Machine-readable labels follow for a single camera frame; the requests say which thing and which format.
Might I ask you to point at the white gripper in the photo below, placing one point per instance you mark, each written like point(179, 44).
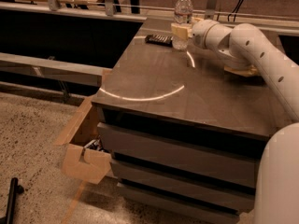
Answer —
point(202, 34)

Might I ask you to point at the clear plastic water bottle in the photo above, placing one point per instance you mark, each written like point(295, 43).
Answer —
point(182, 15)

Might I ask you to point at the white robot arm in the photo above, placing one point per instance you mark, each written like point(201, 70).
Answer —
point(277, 191)

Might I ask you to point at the dark rxbar chocolate bar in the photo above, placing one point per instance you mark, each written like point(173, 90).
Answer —
point(162, 40)

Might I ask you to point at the yellow brown chip bag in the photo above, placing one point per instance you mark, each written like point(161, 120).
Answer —
point(250, 71)

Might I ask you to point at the grey drawer cabinet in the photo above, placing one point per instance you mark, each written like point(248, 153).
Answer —
point(185, 135)

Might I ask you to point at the open cardboard box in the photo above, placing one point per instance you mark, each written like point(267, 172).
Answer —
point(79, 161)

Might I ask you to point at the black pole on floor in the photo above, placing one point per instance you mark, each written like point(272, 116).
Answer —
point(14, 189)

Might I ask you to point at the metal railing frame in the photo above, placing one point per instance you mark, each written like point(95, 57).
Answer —
point(80, 40)

